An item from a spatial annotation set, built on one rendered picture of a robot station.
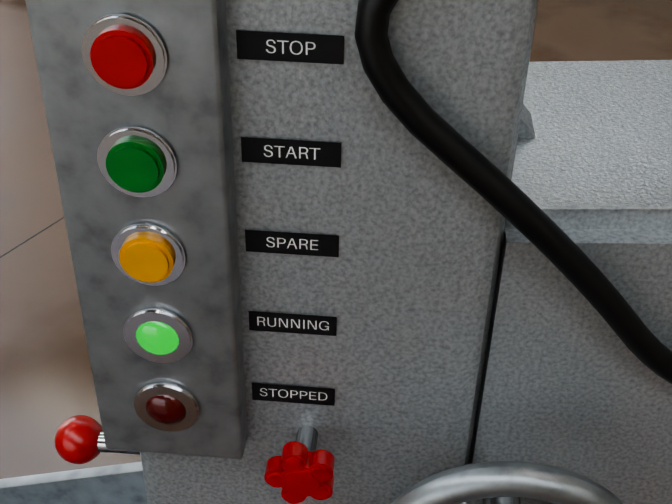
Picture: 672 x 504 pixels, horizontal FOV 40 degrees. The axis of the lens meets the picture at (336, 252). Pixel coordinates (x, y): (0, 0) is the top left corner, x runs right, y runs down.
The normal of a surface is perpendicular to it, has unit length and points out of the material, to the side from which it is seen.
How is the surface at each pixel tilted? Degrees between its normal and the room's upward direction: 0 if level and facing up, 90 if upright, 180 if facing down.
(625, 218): 90
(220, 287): 90
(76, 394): 0
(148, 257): 90
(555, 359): 90
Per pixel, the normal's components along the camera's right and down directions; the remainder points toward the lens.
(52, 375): 0.02, -0.81
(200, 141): -0.08, 0.58
